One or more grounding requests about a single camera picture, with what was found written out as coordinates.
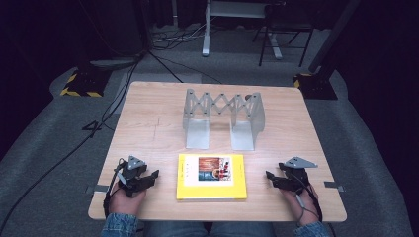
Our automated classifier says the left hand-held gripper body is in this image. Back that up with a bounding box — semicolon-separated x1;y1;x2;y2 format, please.
113;155;149;198

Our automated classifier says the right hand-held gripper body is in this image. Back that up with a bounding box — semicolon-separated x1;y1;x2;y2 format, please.
278;156;319;196

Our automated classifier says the person's left hand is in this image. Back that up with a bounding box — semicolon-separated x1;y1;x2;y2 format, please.
108;182;148;217

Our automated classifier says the person's right hand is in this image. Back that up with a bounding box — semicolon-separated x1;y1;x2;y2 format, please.
281;185;321;227

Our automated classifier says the grey tape strip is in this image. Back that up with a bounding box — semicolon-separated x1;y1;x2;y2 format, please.
323;181;346;193
85;184;111;195

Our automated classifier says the yellow book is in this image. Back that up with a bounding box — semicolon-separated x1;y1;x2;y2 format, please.
176;153;248;201

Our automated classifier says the grey metal expandable book stand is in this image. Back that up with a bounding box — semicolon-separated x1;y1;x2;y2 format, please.
182;88;267;152

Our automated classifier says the black yellow striped stand base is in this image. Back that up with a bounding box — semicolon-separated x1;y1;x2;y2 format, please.
293;72;339;101
59;68;113;99

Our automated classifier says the black slanted stand pole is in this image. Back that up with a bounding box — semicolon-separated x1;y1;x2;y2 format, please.
307;0;362;74

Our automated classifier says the black chair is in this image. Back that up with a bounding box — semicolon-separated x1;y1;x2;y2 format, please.
251;2;315;68

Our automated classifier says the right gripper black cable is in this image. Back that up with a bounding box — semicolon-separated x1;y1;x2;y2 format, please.
290;171;324;229

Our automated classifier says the long black floor cable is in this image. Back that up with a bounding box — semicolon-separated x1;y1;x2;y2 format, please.
0;48;149;233

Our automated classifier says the bundle of floor cables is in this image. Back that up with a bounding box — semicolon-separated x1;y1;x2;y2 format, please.
149;19;225;85

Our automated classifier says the white desk frame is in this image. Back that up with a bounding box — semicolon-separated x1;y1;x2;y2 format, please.
201;0;285;61

